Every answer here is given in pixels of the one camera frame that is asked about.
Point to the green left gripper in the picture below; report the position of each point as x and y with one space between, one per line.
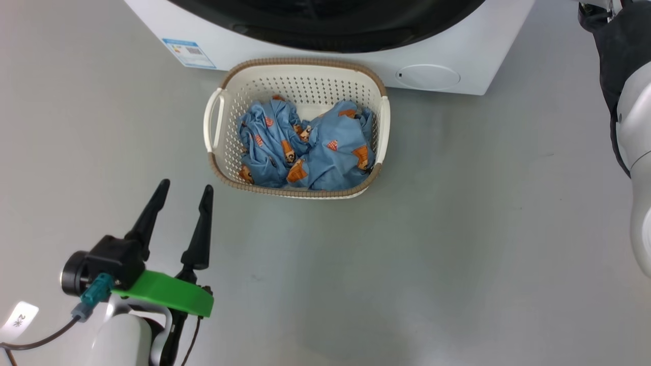
168 295

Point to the blue printed garment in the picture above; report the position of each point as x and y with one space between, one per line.
267 147
335 152

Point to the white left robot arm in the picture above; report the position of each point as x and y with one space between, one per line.
122 340

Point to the cream perforated laundry basket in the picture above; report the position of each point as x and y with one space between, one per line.
305 86

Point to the white front-load washing machine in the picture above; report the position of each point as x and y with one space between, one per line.
483 51

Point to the blue energy label sticker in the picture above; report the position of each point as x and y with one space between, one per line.
190 53

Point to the round white filter cover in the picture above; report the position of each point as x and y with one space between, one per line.
432 78

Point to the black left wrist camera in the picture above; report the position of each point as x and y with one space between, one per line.
112 259

